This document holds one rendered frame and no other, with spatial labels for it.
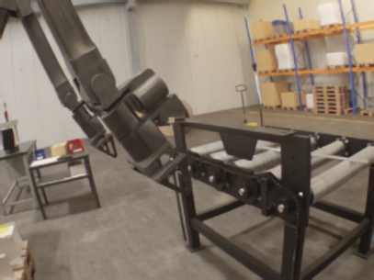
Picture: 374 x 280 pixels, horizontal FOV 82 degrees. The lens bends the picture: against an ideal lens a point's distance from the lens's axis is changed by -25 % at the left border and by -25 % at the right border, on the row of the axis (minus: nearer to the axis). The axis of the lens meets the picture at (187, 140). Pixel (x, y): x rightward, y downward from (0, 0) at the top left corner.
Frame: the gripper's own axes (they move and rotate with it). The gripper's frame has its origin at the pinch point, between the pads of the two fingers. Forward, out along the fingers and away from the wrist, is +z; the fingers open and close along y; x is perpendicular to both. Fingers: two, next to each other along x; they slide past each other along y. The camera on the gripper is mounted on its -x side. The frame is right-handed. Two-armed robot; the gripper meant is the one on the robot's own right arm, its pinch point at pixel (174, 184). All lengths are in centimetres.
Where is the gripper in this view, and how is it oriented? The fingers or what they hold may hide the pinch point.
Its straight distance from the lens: 55.8
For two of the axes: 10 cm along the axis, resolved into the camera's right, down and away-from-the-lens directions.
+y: -5.2, -0.9, 8.5
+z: 5.4, 7.4, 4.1
